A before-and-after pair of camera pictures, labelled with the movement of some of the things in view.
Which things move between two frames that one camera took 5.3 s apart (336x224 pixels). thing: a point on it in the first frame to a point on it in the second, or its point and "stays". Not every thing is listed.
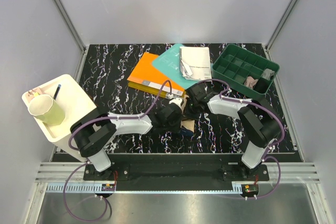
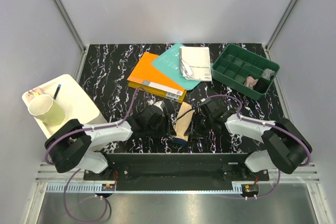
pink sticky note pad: [31, 94] stays
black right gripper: [187, 114] to [195, 129]
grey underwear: [267, 73] stays
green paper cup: [44, 107] stays
